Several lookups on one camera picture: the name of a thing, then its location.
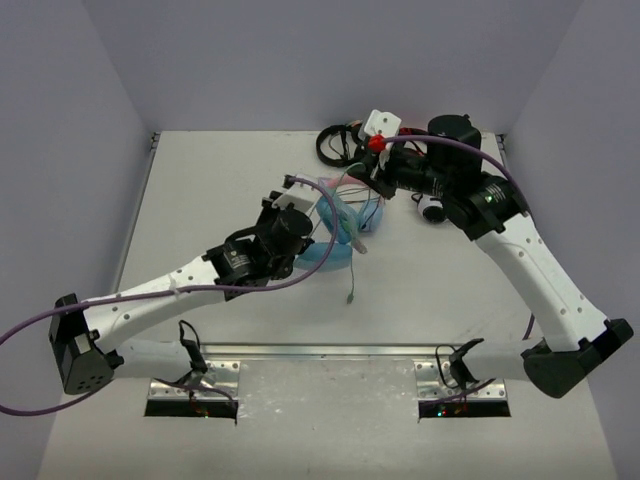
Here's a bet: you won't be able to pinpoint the black headset with microphone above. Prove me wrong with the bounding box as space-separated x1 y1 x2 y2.
315 120 365 168

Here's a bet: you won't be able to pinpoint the green headphone cable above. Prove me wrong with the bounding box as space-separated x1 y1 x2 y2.
334 162 384 306

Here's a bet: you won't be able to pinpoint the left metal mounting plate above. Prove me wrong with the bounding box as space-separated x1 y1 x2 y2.
147 357 242 401

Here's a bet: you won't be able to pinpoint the aluminium table edge rail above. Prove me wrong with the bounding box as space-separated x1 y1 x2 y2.
201 343 437 360

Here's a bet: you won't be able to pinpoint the light blue headphones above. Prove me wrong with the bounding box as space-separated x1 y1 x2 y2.
293 197 375 272

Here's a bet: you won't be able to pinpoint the white black headphones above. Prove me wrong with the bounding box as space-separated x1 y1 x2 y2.
411 193 446 225

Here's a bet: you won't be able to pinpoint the purple cable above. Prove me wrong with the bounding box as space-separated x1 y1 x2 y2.
382 133 535 341
0 177 339 416

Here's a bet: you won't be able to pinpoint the metal mounting plate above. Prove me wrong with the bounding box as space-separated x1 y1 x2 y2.
413 357 507 402
147 357 242 401

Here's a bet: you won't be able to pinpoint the pink blue cat-ear headphones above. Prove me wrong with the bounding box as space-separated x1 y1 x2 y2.
319 175 385 245

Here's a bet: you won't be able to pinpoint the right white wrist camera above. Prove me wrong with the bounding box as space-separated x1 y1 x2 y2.
358 109 402 170

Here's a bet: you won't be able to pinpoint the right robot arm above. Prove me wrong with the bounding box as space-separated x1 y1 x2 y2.
355 110 634 398

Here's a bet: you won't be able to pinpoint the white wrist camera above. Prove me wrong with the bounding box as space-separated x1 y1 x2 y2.
358 109 402 170
261 173 323 213

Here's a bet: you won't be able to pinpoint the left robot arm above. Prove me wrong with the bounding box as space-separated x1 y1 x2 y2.
49 208 313 395

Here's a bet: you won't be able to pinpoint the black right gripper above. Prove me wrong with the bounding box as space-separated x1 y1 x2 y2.
350 139 452 201

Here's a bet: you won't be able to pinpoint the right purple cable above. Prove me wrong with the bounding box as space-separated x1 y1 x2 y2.
382 133 535 341

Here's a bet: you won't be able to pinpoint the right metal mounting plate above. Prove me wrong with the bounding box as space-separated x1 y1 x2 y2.
413 357 507 402

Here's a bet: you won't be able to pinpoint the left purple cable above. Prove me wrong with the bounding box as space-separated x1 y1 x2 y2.
0 177 339 416

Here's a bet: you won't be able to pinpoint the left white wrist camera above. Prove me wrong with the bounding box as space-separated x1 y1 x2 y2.
261 173 323 213

